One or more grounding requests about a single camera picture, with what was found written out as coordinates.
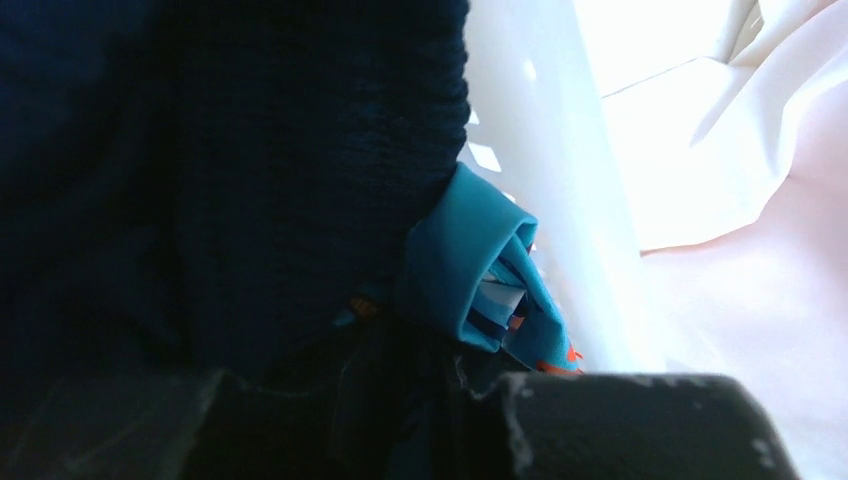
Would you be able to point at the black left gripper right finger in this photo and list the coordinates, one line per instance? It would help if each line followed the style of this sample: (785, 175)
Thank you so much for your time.
(504, 423)

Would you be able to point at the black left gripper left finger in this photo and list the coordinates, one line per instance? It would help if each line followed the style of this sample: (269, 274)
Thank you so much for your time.
(305, 423)

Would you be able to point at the teal shark print shorts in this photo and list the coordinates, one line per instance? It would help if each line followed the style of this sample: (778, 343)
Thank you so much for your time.
(467, 273)

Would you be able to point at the navy blue shorts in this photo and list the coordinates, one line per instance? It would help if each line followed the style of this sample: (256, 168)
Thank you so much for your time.
(207, 183)

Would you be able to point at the white plastic basket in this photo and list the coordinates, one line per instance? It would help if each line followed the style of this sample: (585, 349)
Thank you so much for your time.
(537, 132)

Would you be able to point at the white garment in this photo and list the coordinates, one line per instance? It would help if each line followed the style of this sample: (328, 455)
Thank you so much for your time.
(729, 123)

